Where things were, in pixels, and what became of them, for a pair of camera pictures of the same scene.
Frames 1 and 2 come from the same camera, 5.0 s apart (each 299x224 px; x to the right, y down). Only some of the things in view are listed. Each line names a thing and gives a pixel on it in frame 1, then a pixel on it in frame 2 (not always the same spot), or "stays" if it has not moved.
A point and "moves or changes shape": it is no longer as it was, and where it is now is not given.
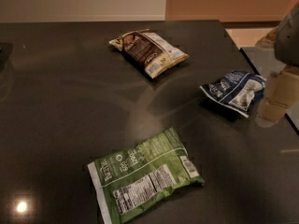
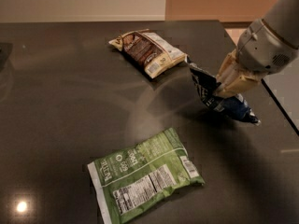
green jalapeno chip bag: x=132 y=179 stays
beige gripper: x=288 y=42 → x=263 y=49
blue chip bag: x=235 y=93 moves or changes shape
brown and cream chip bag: x=149 y=50 stays
